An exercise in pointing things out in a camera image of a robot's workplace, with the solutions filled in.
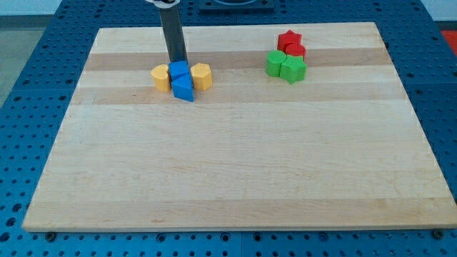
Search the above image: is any yellow hexagon block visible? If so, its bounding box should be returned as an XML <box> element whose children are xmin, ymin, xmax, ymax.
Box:
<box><xmin>191</xmin><ymin>63</ymin><xmax>213</xmax><ymax>91</ymax></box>

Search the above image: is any wooden board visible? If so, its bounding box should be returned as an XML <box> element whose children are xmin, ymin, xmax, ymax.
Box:
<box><xmin>23</xmin><ymin>22</ymin><xmax>456</xmax><ymax>232</ymax></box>

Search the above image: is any green circle block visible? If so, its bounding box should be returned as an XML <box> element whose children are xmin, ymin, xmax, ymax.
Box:
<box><xmin>266</xmin><ymin>50</ymin><xmax>286</xmax><ymax>77</ymax></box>

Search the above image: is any yellow heart block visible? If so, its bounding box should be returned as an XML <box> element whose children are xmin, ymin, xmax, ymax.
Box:
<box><xmin>150</xmin><ymin>64</ymin><xmax>171</xmax><ymax>92</ymax></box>

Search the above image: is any blue triangle block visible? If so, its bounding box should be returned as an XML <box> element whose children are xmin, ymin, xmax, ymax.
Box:
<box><xmin>171</xmin><ymin>74</ymin><xmax>194</xmax><ymax>102</ymax></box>

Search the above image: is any red star block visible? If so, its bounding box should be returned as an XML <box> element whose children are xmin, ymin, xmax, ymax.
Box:
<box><xmin>277</xmin><ymin>30</ymin><xmax>302</xmax><ymax>52</ymax></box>

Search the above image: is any green star block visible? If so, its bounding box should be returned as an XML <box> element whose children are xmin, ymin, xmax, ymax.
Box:
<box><xmin>279</xmin><ymin>55</ymin><xmax>307</xmax><ymax>84</ymax></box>

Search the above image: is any red circle block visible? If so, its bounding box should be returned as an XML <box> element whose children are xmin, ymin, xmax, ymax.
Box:
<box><xmin>285</xmin><ymin>43</ymin><xmax>306</xmax><ymax>59</ymax></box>

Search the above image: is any blue cube block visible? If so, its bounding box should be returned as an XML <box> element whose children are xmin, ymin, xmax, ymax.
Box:
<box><xmin>169</xmin><ymin>61</ymin><xmax>189</xmax><ymax>81</ymax></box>

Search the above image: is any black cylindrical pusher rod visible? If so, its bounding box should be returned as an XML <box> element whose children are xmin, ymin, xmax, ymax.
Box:
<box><xmin>155</xmin><ymin>1</ymin><xmax>187</xmax><ymax>62</ymax></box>

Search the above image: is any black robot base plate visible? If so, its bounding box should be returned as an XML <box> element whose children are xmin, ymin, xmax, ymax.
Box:
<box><xmin>198</xmin><ymin>0</ymin><xmax>276</xmax><ymax>13</ymax></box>

